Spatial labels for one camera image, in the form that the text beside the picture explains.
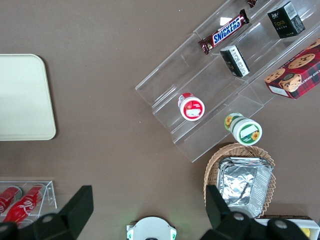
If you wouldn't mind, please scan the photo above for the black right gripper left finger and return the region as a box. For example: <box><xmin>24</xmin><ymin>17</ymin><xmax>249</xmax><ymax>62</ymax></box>
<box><xmin>0</xmin><ymin>185</ymin><xmax>94</xmax><ymax>240</ymax></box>

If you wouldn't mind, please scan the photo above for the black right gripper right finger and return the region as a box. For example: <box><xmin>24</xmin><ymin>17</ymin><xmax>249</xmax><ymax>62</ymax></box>
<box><xmin>199</xmin><ymin>184</ymin><xmax>311</xmax><ymax>240</ymax></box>

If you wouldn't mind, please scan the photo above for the aluminium foil tray stack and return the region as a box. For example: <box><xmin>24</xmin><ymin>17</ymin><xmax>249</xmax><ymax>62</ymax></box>
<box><xmin>216</xmin><ymin>156</ymin><xmax>275</xmax><ymax>219</ymax></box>

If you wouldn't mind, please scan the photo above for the woven wicker basket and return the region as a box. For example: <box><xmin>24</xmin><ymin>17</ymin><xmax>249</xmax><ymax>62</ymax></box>
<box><xmin>203</xmin><ymin>142</ymin><xmax>277</xmax><ymax>218</ymax></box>

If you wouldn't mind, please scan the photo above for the cream plastic tray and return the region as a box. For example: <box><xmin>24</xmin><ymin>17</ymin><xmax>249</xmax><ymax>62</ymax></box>
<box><xmin>0</xmin><ymin>53</ymin><xmax>57</xmax><ymax>142</ymax></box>

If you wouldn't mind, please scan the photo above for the clear acrylic can holder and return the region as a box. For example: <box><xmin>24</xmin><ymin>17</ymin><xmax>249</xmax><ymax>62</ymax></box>
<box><xmin>0</xmin><ymin>180</ymin><xmax>58</xmax><ymax>224</ymax></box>

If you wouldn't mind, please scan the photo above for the red cola can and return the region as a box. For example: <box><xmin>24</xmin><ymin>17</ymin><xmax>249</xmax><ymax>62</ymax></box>
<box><xmin>0</xmin><ymin>185</ymin><xmax>24</xmax><ymax>216</ymax></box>
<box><xmin>2</xmin><ymin>184</ymin><xmax>47</xmax><ymax>224</ymax></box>

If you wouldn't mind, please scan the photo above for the white round device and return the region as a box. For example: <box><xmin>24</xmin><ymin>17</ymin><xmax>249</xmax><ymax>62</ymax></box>
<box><xmin>125</xmin><ymin>216</ymin><xmax>178</xmax><ymax>240</ymax></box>

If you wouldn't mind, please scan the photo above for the green sunflower lidded cup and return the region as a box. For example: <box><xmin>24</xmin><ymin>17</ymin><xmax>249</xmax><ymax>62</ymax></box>
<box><xmin>223</xmin><ymin>112</ymin><xmax>263</xmax><ymax>146</ymax></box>

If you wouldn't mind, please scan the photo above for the red lidded cup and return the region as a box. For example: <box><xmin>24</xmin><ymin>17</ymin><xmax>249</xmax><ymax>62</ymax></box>
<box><xmin>177</xmin><ymin>92</ymin><xmax>206</xmax><ymax>122</ymax></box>

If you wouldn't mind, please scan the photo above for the clear acrylic tiered shelf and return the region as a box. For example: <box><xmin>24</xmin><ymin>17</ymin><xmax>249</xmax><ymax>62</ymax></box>
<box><xmin>134</xmin><ymin>0</ymin><xmax>320</xmax><ymax>164</ymax></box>

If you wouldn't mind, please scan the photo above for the black carton with white label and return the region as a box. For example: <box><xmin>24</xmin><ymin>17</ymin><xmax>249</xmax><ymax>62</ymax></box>
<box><xmin>219</xmin><ymin>44</ymin><xmax>251</xmax><ymax>78</ymax></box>

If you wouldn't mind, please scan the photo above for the red plaid cookie box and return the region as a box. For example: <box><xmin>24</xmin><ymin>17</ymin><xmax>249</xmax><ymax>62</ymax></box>
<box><xmin>264</xmin><ymin>37</ymin><xmax>320</xmax><ymax>100</ymax></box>

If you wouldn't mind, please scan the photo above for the Snickers chocolate bar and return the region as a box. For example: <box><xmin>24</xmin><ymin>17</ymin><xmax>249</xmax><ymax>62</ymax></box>
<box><xmin>198</xmin><ymin>9</ymin><xmax>251</xmax><ymax>55</ymax></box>

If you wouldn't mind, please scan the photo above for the black Face carton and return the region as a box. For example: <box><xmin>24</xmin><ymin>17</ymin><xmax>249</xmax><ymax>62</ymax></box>
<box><xmin>267</xmin><ymin>1</ymin><xmax>306</xmax><ymax>39</ymax></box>

